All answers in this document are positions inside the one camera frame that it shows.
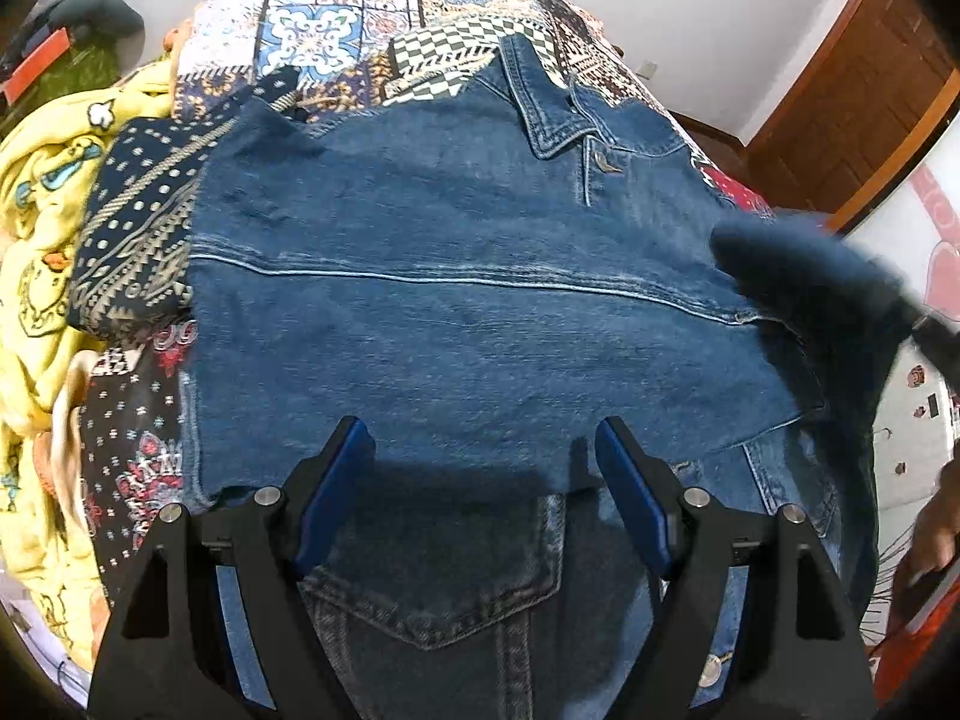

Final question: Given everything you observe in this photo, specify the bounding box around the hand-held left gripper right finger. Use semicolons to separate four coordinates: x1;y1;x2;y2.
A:
595;416;878;720

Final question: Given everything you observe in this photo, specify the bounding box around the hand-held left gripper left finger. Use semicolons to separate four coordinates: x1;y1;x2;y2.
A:
88;416;376;720

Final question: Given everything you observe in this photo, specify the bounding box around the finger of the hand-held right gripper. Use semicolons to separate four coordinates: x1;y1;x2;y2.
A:
909;313;960;382

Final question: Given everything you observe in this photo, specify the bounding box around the blue denim jacket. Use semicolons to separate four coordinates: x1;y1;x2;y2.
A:
180;34;912;720

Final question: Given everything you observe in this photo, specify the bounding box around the person's right hand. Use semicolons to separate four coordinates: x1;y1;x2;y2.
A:
896;495;960;601

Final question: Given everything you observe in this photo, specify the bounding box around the white stickered cabinet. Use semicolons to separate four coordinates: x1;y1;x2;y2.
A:
847;142;960;541

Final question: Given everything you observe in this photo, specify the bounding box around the wooden door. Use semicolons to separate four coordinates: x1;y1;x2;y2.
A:
742;0;960;235

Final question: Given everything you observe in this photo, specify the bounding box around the yellow cartoon print blanket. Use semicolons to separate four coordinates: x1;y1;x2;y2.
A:
0;64;196;683

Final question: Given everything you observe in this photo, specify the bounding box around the patchwork printed bedspread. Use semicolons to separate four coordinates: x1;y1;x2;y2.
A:
67;0;781;616

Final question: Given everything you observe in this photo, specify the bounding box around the green cloth-covered table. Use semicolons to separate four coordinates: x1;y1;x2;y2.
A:
30;36;127;107

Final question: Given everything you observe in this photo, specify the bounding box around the orange box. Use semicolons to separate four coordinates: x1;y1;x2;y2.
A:
6;26;74;92

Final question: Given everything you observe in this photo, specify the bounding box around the grey cloth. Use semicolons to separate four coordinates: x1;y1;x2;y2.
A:
51;0;145;44

